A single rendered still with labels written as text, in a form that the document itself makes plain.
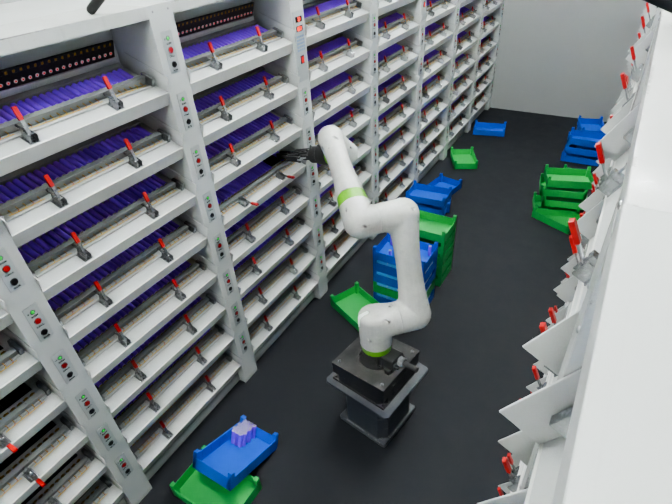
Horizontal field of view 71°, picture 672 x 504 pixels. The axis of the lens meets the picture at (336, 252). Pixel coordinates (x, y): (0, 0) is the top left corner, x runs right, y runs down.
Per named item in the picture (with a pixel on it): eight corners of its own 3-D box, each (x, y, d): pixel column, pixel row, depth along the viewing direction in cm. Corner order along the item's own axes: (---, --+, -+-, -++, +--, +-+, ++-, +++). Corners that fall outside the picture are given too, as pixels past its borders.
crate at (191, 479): (262, 487, 192) (259, 477, 187) (229, 534, 178) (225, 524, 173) (208, 454, 205) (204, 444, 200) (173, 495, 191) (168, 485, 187)
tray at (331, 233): (370, 204, 315) (376, 189, 305) (322, 252, 273) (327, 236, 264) (345, 190, 319) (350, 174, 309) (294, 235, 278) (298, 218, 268)
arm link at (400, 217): (438, 331, 183) (423, 197, 168) (398, 340, 181) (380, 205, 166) (425, 318, 195) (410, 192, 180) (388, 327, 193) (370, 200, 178)
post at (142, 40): (257, 369, 242) (170, 0, 142) (245, 382, 235) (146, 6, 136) (228, 355, 251) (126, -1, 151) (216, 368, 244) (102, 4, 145)
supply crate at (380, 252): (437, 253, 260) (438, 241, 255) (423, 274, 246) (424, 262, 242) (388, 240, 273) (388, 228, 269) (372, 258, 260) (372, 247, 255)
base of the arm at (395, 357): (425, 365, 187) (425, 355, 184) (404, 389, 178) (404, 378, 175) (373, 339, 203) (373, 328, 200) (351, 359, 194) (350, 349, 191)
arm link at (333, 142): (346, 209, 185) (370, 195, 181) (331, 197, 176) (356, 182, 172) (323, 143, 203) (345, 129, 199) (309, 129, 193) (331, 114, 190)
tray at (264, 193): (304, 172, 234) (308, 156, 227) (222, 233, 193) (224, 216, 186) (272, 153, 238) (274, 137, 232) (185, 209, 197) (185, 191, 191)
